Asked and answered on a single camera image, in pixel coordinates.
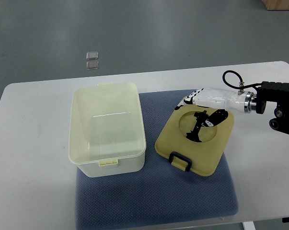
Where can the yellow storage box lid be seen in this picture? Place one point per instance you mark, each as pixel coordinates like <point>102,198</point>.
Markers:
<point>194,138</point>

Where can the blue textured mat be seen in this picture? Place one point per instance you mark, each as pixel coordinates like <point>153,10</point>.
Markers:
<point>158,193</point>

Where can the wooden box corner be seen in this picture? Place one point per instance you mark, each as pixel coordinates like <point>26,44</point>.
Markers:
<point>276,5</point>

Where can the white table leg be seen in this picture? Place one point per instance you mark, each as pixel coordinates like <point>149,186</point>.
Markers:
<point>249,225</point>

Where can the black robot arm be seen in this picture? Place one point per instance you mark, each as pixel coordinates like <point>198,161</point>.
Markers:
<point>278,93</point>

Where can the upper metal floor plate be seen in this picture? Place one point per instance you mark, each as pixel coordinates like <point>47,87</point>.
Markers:
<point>92,55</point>

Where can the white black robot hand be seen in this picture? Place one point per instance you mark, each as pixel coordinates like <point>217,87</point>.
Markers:
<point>220,99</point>

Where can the white storage box base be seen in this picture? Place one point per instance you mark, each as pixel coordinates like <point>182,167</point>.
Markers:
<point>106,134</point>

